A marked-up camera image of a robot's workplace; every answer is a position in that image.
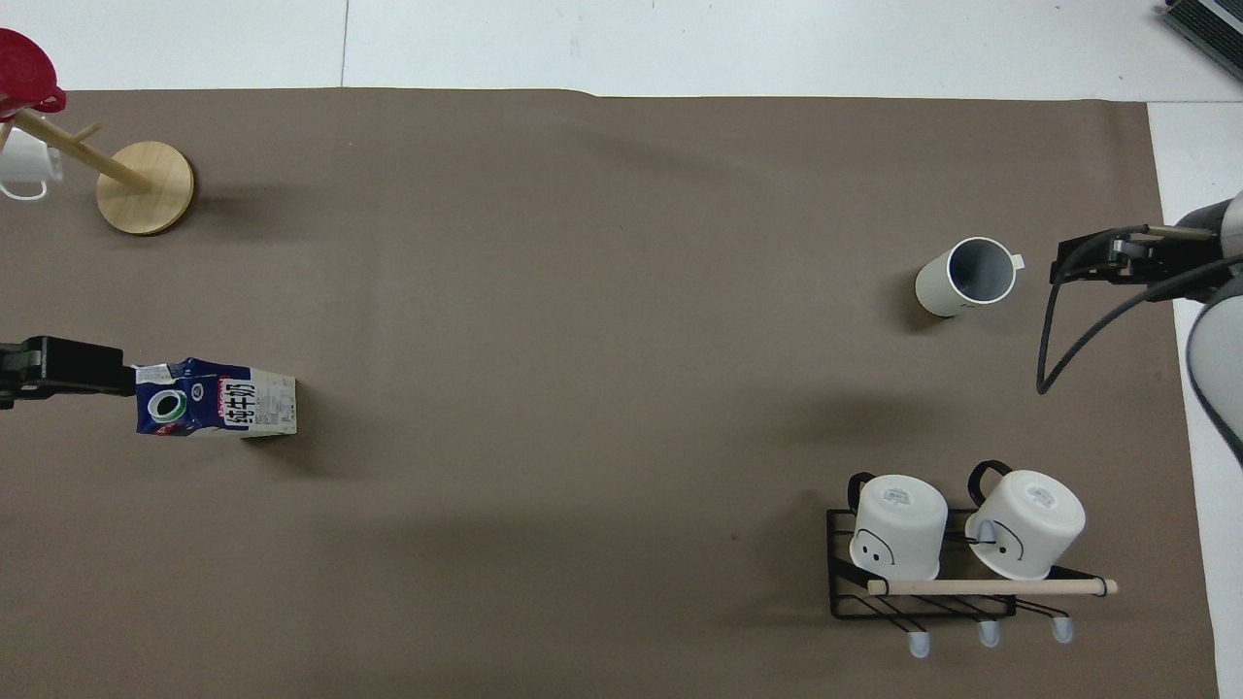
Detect blue and white milk carton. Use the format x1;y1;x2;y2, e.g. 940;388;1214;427
133;356;298;441

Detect red plastic cup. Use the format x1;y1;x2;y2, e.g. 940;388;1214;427
0;27;68;117

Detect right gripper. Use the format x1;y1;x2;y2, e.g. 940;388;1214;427
1049;229;1230;294

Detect wooden mug tree stand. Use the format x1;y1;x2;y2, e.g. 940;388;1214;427
0;107;196;237

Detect black wire rack with wooden rod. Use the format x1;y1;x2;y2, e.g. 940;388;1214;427
825;506;1120;660

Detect black cable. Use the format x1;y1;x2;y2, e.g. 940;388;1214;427
1035;224;1243;396

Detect small white mug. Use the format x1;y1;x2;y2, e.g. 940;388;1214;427
0;126;65;202

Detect cream cup with grey inside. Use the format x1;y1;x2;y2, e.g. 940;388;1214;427
913;236;1026;319

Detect white mug with black handle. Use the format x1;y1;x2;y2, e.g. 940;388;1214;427
963;459;1088;583
847;471;950;582

